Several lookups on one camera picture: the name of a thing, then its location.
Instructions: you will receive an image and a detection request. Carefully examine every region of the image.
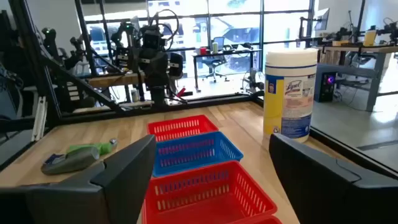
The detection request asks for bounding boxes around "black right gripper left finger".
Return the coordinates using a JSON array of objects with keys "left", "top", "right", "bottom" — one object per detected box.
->
[{"left": 0, "top": 134, "right": 157, "bottom": 224}]

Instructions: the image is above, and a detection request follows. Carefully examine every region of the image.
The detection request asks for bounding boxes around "wooden-topped grey table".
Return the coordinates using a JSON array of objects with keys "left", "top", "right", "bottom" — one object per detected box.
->
[{"left": 317, "top": 45, "right": 398, "bottom": 113}]

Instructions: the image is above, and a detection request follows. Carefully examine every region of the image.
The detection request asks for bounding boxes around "black office chair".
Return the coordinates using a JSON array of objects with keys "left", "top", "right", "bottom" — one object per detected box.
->
[{"left": 201, "top": 36, "right": 229, "bottom": 83}]

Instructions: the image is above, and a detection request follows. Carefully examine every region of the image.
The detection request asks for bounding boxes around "black computer tower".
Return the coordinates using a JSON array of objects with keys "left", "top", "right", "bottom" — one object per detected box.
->
[{"left": 313, "top": 72, "right": 337, "bottom": 103}]

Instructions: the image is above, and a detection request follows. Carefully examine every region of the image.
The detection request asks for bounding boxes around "large grey toiletry tube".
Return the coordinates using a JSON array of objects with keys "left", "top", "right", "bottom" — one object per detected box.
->
[{"left": 40, "top": 146, "right": 100, "bottom": 176}]

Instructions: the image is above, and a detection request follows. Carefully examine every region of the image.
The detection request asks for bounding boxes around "disinfecting wipes canister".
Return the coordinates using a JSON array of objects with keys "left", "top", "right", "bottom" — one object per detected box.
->
[{"left": 262, "top": 48, "right": 318, "bottom": 143}]

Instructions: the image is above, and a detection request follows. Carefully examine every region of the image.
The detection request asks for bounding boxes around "green battery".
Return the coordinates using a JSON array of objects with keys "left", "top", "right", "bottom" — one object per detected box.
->
[{"left": 66, "top": 138, "right": 118, "bottom": 156}]

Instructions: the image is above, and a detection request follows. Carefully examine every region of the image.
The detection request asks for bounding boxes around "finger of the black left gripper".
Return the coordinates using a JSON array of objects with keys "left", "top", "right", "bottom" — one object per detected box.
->
[
  {"left": 169, "top": 52, "right": 184, "bottom": 79},
  {"left": 136, "top": 49, "right": 149, "bottom": 74}
]

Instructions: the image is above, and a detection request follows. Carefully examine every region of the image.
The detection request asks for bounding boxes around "monitor on arm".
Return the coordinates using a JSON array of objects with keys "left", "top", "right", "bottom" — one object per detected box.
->
[{"left": 313, "top": 7, "right": 330, "bottom": 32}]

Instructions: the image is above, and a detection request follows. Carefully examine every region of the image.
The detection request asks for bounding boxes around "yellow container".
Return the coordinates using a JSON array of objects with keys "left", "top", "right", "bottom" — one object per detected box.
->
[{"left": 363, "top": 30, "right": 377, "bottom": 47}]

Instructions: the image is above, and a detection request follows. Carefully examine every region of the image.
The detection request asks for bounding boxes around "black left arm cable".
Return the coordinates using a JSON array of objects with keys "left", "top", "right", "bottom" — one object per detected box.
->
[{"left": 148, "top": 8, "right": 181, "bottom": 52}]

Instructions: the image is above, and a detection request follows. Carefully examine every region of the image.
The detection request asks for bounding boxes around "black office desk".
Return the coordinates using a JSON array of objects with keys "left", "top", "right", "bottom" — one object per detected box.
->
[{"left": 192, "top": 48, "right": 262, "bottom": 91}]

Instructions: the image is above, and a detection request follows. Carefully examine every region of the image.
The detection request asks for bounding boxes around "blue plastic slotted basket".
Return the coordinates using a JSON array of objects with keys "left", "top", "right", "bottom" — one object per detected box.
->
[{"left": 152, "top": 131, "right": 244, "bottom": 177}]

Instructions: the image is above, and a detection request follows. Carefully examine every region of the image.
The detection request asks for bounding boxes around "wooden workbench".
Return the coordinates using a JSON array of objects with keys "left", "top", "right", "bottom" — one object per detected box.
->
[{"left": 88, "top": 72, "right": 147, "bottom": 88}]

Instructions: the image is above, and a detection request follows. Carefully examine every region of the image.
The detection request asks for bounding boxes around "red plastic slotted basket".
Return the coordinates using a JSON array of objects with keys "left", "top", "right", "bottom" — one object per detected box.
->
[
  {"left": 239, "top": 215, "right": 283, "bottom": 224},
  {"left": 147, "top": 114, "right": 220, "bottom": 143},
  {"left": 142, "top": 161, "right": 279, "bottom": 224}
]

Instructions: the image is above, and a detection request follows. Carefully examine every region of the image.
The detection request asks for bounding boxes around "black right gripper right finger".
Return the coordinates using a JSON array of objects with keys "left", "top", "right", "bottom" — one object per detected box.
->
[{"left": 269, "top": 133, "right": 398, "bottom": 224}]

